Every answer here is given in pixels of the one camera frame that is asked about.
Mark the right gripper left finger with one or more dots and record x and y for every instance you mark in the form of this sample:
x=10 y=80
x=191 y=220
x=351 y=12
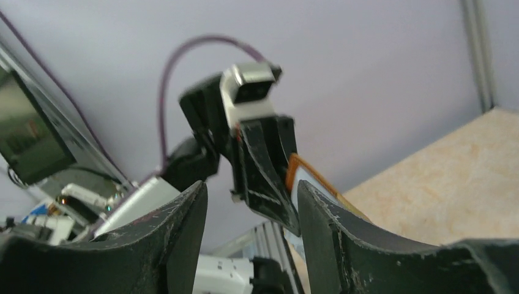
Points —
x=156 y=253

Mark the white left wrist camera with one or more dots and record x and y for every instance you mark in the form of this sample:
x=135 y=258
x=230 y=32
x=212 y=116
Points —
x=244 y=89

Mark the right aluminium corner post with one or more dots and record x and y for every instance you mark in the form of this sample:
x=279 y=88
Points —
x=476 y=30

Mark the brown leather card holder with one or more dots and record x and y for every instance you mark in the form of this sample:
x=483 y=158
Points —
x=299 y=169

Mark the aluminium front frame rail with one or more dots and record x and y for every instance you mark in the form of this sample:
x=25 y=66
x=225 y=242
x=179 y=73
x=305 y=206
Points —
x=265 y=240

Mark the dark wall monitor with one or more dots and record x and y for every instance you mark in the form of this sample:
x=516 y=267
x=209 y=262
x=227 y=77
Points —
x=30 y=144

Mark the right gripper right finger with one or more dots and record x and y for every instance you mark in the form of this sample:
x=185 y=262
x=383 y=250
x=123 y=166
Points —
x=346 y=254

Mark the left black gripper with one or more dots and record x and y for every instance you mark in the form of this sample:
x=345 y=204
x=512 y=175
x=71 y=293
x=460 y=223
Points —
x=259 y=150

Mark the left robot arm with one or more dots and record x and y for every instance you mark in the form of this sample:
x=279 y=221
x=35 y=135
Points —
x=188 y=164

